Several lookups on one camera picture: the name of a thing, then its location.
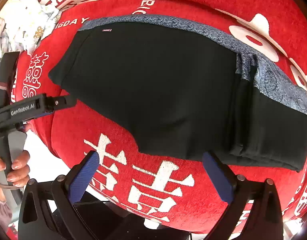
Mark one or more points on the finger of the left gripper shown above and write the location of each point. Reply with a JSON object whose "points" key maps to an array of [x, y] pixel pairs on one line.
{"points": [[57, 103]]}

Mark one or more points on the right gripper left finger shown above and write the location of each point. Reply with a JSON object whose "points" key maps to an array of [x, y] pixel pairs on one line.
{"points": [[47, 209]]}

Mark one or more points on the black pants grey waistband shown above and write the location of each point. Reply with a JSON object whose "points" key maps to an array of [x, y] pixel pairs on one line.
{"points": [[183, 88]]}

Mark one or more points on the person's left hand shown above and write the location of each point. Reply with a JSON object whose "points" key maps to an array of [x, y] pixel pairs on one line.
{"points": [[19, 175]]}

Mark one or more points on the floral cloth pile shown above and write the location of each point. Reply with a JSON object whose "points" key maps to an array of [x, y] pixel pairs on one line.
{"points": [[24, 24]]}

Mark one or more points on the red blanket white print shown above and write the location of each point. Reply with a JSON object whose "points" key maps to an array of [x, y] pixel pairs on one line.
{"points": [[166, 190]]}

